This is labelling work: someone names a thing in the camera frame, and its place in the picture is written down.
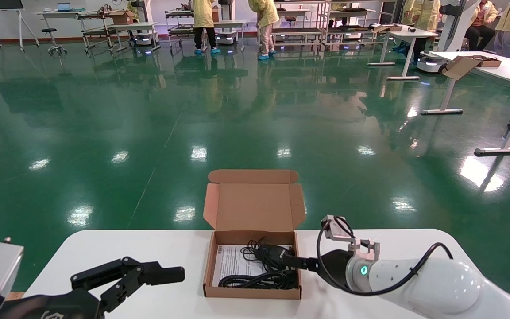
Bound tall white robot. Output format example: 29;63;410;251
416;0;479;74

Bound small white table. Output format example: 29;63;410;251
112;22;161;53
214;20;249;52

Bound brown cardboard storage box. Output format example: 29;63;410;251
203;169;306;300

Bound flat cardboard box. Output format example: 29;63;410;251
371;23;404;34

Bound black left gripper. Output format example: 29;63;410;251
0;257;185;319

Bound black stool with chrome base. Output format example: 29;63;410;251
41;28;68;57

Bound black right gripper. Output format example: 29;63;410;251
282;249;357;291

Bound black coiled power cable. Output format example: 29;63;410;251
218;266;300;290

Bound person yellow coat black trousers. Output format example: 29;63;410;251
192;0;221;55

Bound white paper instruction sheet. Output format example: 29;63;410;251
212;245;293;288

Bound white desk with metal legs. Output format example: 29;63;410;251
367;24;439;82

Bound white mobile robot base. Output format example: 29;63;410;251
216;30;239;47
132;32;155;56

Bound open cardboard box with flap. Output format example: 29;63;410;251
442;55;502;81

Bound tall metal shelving rack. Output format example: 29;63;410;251
257;0;332;54

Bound person yellow coat light trousers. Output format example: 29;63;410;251
248;0;281;61

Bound metal trolley cart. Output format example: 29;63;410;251
77;11;117;54
165;10;199;54

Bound brown cardboard carton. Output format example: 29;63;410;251
109;11;135;25

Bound person in yellow coat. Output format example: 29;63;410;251
401;0;441;63

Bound grey desk with laptop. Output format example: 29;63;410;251
37;10;88;20

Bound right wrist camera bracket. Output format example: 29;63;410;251
321;215;380;262

